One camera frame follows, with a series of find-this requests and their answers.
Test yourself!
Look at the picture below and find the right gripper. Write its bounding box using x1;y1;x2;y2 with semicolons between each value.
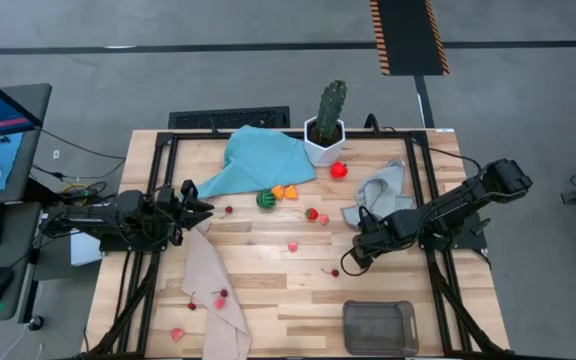
352;212;414;271

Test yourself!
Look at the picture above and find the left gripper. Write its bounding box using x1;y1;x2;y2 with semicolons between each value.
156;179;215;246

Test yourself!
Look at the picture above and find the green striped toy watermelon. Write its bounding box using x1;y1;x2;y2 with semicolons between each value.
255;188;277;211

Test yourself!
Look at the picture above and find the grey waffle cloth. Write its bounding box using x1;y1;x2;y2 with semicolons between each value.
341;157;418;231

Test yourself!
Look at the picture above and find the beige cloth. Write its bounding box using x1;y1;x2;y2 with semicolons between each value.
181;222;253;360

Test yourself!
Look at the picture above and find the grey translucent plastic container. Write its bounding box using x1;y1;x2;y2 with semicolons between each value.
342;299;420;358

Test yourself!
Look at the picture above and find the teal cloth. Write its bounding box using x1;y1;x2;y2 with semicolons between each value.
195;124;318;200

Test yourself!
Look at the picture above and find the black keyboard on table edge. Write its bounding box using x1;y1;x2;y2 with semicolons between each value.
167;105;292;130

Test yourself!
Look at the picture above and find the white paper sheet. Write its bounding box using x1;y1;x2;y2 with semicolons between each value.
69;232;104;267

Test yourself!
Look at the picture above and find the green cactus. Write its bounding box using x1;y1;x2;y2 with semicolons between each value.
314;78;348;144

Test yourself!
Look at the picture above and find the grey side desk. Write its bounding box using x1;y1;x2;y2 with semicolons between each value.
0;199;44;325

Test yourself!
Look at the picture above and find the black orange-striped floor mat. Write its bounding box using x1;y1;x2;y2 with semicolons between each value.
369;0;451;77

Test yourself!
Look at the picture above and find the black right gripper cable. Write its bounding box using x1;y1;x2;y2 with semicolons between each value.
340;248;369;278

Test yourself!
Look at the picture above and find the black hub with cables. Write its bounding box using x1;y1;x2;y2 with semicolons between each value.
60;180;112;207

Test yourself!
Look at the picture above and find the black monitor cable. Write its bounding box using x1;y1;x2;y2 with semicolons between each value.
40;127;127;161

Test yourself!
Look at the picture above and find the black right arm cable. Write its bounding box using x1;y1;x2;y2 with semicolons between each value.
365;113;485;177

